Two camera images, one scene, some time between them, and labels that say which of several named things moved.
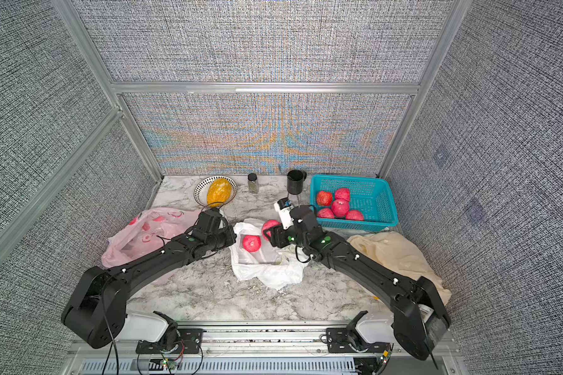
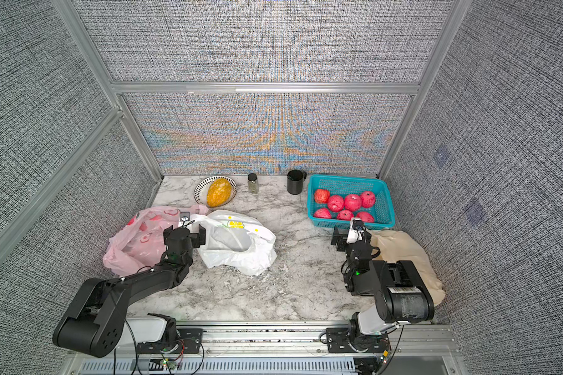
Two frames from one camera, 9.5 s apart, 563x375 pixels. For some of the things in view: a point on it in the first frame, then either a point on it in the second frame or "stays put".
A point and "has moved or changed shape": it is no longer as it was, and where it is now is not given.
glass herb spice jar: [252, 183] stays put
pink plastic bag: [145, 231] stays put
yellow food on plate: [218, 191] stays put
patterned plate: [215, 191] stays put
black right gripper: [279, 233] to [342, 242]
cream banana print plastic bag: [399, 251] stays put
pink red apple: [252, 243] to [345, 215]
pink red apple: [270, 224] to [367, 198]
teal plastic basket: [371, 195] stays put
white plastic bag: [256, 259] has moved or changed shape
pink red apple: [340, 208] to [353, 202]
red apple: [324, 198] stays put
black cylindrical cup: [295, 181] stays put
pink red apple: [325, 212] stays put
